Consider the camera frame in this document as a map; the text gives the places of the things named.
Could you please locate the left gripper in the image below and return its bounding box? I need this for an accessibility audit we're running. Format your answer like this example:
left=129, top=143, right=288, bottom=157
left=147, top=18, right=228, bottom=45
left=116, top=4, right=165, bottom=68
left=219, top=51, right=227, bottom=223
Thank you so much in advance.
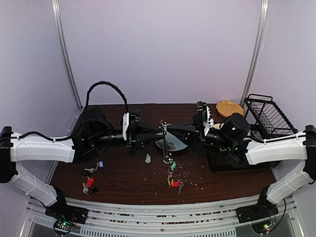
left=92, top=120, right=163, bottom=156

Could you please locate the red key tag with key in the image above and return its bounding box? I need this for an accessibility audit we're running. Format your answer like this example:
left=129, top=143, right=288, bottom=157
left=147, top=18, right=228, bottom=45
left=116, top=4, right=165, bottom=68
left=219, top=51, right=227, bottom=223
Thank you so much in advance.
left=171, top=179, right=184, bottom=194

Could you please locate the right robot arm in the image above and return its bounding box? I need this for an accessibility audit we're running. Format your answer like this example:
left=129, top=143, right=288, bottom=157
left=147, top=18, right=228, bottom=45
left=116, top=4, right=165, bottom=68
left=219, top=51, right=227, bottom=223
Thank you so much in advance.
left=166, top=113, right=316, bottom=218

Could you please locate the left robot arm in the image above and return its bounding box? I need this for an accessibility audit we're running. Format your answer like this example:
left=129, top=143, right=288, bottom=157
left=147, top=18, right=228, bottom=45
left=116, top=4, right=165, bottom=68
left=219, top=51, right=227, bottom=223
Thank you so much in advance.
left=0, top=106, right=162, bottom=219

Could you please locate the light blue flower plate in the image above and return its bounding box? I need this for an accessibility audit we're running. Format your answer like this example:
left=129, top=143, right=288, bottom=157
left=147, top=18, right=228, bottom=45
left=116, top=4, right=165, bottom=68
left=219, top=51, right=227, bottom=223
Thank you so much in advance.
left=155, top=123, right=188, bottom=152

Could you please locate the pale green key tag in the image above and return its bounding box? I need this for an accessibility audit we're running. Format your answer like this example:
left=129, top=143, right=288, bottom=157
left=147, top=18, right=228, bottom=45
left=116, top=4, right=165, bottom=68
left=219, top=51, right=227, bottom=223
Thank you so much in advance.
left=145, top=154, right=152, bottom=164

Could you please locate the orange dotted plate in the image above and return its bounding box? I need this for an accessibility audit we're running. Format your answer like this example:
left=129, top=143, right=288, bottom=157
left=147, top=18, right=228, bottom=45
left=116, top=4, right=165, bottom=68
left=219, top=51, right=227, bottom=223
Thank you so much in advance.
left=216, top=101, right=244, bottom=118

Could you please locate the blue key tag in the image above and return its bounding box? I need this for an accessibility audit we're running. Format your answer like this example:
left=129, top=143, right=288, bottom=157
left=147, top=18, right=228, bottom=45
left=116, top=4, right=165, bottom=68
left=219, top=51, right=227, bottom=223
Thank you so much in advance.
left=97, top=160, right=104, bottom=169

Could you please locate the black key tag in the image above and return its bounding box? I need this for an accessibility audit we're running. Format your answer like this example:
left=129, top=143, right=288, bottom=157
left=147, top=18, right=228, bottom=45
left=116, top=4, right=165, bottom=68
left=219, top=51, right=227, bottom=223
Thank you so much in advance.
left=88, top=187, right=99, bottom=195

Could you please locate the silver key near black tag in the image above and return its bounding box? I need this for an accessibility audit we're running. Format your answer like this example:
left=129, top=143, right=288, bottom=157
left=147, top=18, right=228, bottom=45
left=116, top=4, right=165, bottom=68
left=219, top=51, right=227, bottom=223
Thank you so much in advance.
left=82, top=183, right=89, bottom=194

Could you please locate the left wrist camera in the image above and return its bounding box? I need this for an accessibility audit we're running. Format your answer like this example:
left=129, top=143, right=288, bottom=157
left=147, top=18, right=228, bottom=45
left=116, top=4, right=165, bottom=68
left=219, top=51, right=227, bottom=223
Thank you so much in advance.
left=122, top=110, right=141, bottom=141

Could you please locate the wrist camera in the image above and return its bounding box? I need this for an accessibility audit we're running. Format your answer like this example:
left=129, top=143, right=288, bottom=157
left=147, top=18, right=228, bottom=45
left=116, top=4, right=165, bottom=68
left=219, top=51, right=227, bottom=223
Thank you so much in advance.
left=122, top=110, right=141, bottom=141
left=197, top=101, right=214, bottom=128

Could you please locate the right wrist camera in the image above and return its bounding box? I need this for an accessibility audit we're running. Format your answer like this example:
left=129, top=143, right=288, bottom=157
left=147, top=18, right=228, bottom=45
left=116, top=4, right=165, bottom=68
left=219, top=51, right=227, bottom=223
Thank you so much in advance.
left=197, top=101, right=214, bottom=128

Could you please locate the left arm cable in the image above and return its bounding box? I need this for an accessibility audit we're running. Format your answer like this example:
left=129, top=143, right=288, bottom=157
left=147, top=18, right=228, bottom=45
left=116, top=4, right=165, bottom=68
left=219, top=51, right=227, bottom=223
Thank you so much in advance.
left=7, top=80, right=129, bottom=144

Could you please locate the black wire dish rack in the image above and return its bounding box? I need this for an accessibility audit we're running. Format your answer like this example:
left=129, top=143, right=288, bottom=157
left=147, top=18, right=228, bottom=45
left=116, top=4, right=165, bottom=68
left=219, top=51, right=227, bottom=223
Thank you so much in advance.
left=205, top=94, right=298, bottom=173

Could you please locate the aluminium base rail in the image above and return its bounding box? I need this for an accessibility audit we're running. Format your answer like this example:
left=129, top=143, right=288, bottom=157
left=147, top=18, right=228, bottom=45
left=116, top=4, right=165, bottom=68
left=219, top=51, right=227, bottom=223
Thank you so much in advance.
left=17, top=195, right=307, bottom=237

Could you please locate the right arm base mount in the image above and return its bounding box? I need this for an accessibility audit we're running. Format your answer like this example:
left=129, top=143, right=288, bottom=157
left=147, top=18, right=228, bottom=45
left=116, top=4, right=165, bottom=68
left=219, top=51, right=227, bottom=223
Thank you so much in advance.
left=236, top=204, right=278, bottom=235

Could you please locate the right aluminium post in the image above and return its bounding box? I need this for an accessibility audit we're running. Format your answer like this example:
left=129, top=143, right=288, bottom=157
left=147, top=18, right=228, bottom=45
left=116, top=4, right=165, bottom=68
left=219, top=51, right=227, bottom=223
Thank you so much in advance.
left=240, top=0, right=270, bottom=105

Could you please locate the aluminium post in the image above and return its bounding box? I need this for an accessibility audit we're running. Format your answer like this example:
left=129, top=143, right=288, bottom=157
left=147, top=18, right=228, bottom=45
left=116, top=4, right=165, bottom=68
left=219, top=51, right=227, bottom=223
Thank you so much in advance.
left=51, top=0, right=83, bottom=111
left=240, top=0, right=270, bottom=105

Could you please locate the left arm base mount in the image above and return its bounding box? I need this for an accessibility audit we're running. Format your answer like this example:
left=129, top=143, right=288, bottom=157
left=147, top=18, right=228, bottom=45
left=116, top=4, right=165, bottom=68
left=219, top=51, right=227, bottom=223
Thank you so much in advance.
left=43, top=198, right=88, bottom=237

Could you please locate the left aluminium post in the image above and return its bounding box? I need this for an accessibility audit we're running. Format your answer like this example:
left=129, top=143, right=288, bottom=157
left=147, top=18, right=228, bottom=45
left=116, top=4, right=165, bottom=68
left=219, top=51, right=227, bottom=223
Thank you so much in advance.
left=51, top=0, right=83, bottom=111

